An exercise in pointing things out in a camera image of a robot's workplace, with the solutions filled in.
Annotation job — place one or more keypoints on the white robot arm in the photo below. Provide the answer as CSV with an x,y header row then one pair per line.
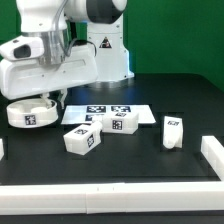
x,y
64,44

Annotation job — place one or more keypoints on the white fence bar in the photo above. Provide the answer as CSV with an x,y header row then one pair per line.
x,y
111,198
213,151

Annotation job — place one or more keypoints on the white marker sheet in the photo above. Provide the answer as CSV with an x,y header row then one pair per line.
x,y
77,114

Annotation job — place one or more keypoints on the white right fence bar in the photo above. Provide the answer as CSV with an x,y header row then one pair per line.
x,y
213,151

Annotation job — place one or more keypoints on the white left fence piece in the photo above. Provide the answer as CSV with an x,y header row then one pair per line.
x,y
1,149

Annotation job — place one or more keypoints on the white front fence bar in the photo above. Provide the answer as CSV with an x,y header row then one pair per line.
x,y
111,198

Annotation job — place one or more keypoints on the white round stool seat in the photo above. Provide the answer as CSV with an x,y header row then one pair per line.
x,y
32,113

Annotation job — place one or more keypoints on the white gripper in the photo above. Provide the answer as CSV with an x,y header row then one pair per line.
x,y
22,75

